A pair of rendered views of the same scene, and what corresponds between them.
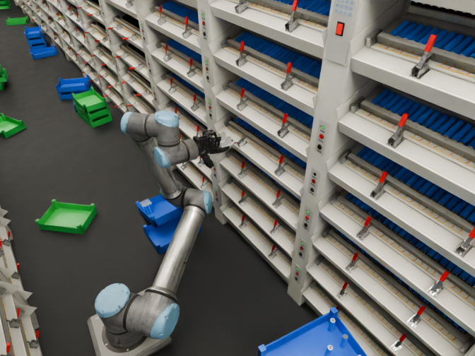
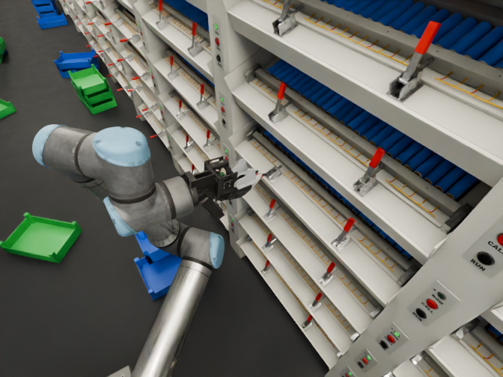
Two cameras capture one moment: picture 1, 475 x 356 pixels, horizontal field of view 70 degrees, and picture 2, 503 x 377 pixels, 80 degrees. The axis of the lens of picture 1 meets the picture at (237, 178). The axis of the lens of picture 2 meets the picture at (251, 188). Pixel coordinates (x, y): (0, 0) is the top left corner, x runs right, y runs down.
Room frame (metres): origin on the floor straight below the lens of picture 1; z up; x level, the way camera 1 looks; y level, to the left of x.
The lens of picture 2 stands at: (0.73, 0.02, 1.33)
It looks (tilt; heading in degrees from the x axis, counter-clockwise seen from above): 48 degrees down; 2
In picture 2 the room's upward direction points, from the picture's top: straight up
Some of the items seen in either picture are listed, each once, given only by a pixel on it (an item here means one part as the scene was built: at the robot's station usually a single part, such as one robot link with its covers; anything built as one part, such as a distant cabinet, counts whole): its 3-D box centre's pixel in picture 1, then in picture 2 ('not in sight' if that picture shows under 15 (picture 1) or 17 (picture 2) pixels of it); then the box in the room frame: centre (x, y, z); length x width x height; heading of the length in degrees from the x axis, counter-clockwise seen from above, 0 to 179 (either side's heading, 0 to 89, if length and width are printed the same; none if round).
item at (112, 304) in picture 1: (118, 307); not in sight; (0.76, 0.53, 0.27); 0.17 x 0.15 x 0.18; 73
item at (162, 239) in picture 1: (172, 228); (174, 262); (1.41, 0.41, 0.04); 0.30 x 0.20 x 0.08; 126
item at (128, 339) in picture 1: (124, 322); not in sight; (0.76, 0.54, 0.13); 0.19 x 0.19 x 0.10
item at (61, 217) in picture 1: (67, 216); (41, 236); (1.53, 1.12, 0.04); 0.30 x 0.20 x 0.08; 80
